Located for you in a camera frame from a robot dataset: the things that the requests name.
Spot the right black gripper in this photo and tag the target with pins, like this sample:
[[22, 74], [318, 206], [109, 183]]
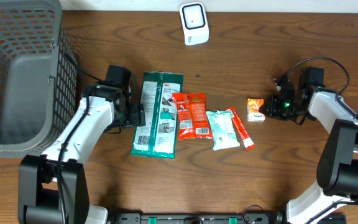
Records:
[[273, 111]]

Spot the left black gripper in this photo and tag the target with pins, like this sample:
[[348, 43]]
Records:
[[137, 115]]

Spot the orange tissue packet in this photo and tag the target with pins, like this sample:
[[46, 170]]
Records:
[[253, 113]]

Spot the green white 3M package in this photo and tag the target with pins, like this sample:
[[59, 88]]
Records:
[[158, 136]]

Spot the red Nescafe stick sachet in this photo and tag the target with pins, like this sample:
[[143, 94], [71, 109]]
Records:
[[240, 128]]

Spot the red Nescafe coffee pack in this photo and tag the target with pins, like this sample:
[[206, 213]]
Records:
[[191, 111]]

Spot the mint green wet wipes pack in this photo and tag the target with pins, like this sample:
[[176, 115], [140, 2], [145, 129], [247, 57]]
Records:
[[224, 134]]

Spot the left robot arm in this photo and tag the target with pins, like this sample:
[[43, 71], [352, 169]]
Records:
[[52, 186]]

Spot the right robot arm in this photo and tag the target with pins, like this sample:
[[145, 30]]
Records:
[[336, 183]]

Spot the white barcode scanner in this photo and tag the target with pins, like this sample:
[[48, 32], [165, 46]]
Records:
[[194, 23]]

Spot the grey plastic mesh basket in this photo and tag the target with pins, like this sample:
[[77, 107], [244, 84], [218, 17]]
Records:
[[37, 83]]

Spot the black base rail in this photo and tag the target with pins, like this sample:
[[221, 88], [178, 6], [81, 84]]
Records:
[[251, 217]]

